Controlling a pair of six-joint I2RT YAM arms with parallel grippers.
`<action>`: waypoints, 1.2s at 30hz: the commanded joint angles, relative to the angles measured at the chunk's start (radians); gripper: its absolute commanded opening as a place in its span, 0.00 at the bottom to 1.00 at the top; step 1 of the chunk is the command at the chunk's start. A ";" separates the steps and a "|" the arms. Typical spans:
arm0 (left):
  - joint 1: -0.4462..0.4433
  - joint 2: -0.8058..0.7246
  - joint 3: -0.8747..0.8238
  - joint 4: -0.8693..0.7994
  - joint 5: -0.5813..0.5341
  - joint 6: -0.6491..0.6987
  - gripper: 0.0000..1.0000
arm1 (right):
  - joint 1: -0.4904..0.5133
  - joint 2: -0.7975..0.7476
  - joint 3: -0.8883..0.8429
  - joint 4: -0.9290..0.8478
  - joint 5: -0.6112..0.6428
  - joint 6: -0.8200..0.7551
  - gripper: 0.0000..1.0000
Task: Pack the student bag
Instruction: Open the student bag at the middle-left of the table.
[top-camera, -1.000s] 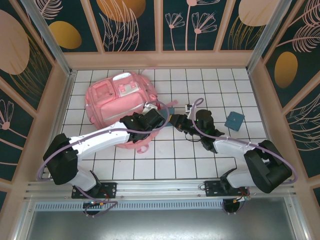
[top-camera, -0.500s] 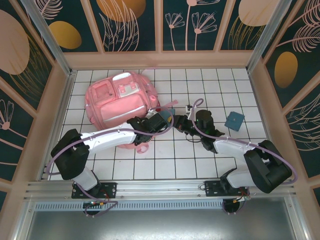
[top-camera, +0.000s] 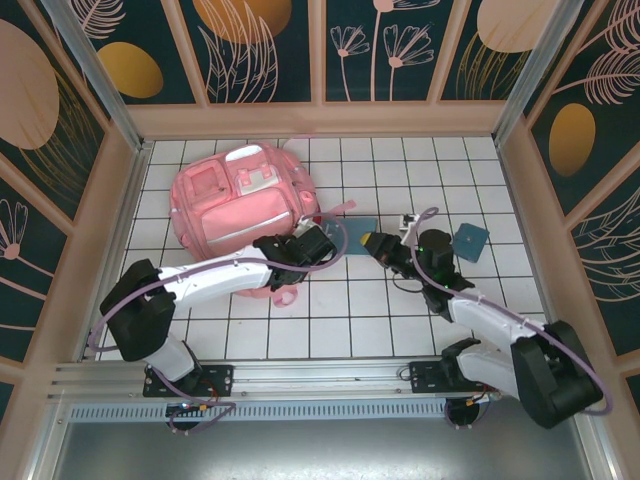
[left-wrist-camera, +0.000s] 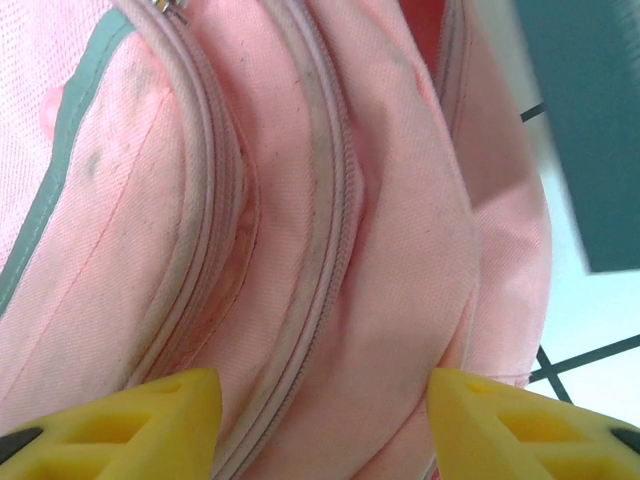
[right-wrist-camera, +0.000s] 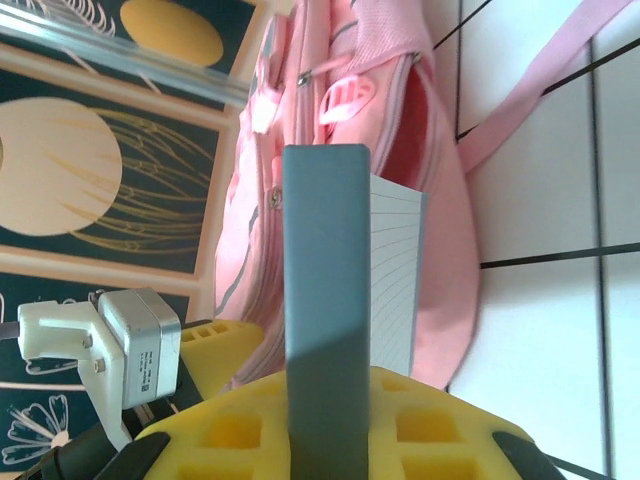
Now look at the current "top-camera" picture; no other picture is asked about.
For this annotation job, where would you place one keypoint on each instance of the thin teal notebook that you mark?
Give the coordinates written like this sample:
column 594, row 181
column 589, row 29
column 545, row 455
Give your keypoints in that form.
column 357, row 230

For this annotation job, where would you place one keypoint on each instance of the pink backpack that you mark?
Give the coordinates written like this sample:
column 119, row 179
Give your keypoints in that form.
column 225, row 200

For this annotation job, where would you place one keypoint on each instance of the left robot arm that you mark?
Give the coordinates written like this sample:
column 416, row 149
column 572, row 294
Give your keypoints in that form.
column 215, row 277

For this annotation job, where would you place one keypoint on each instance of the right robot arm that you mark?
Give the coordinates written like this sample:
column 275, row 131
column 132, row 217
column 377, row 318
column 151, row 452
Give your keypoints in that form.
column 490, row 317

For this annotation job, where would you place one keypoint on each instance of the small square teal notebook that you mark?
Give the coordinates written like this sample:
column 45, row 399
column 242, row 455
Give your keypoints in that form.
column 472, row 242

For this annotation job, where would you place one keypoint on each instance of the grey metal sheet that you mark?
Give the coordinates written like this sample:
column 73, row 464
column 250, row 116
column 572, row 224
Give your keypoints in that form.
column 320, row 450

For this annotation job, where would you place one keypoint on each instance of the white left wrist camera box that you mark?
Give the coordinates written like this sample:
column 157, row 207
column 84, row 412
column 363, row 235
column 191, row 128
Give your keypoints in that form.
column 307, row 229

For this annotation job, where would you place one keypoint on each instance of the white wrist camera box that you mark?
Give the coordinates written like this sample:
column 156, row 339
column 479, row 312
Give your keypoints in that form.
column 307, row 229
column 409, row 227

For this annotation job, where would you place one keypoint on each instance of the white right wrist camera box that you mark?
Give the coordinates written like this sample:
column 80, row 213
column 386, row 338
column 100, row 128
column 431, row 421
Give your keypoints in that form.
column 409, row 227

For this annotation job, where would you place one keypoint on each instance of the aluminium side rail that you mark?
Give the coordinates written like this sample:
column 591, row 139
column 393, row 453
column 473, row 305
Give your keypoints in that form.
column 517, row 200
column 131, row 200

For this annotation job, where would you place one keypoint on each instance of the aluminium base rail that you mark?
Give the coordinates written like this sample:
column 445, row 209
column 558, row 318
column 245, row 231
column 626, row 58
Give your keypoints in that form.
column 320, row 375

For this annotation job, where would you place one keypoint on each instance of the aluminium frame post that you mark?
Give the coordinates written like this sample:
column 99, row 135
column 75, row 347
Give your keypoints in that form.
column 542, row 70
column 100, row 80

